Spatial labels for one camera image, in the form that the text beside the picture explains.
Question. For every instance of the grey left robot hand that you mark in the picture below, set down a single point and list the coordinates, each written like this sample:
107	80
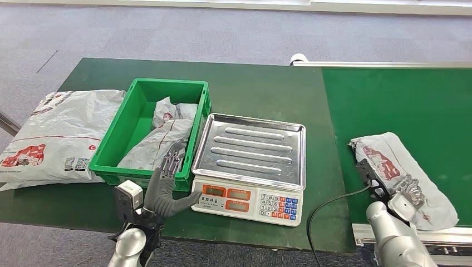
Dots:
160	195

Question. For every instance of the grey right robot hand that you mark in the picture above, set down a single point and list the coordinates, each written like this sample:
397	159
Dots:
411	191

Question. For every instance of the grey parcel bag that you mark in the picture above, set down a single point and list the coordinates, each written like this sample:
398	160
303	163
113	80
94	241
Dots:
391	151
158	147

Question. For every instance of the white conveyor roller end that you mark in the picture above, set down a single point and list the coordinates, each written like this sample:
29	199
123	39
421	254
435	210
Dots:
298	59

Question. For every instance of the green plastic crate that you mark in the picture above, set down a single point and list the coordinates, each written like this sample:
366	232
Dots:
138	114

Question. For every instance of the white scale with steel tray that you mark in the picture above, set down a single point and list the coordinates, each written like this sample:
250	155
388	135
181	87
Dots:
250	147

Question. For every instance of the large flat grey mailer bag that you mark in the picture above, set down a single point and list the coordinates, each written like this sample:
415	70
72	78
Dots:
59	140

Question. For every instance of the dark green table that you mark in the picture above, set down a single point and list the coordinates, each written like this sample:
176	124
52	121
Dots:
250	88

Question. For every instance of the grey metal bar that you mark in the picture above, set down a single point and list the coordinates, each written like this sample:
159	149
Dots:
8	127

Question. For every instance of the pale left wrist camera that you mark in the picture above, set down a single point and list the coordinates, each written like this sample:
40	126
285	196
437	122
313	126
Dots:
129	189

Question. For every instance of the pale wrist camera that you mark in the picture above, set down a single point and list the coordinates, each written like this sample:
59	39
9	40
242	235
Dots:
129	189
372	180

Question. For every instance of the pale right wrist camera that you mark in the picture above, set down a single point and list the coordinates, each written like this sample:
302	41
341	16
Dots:
372	180

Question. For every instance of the aluminium conveyor frame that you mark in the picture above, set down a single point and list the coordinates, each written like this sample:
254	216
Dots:
387	65

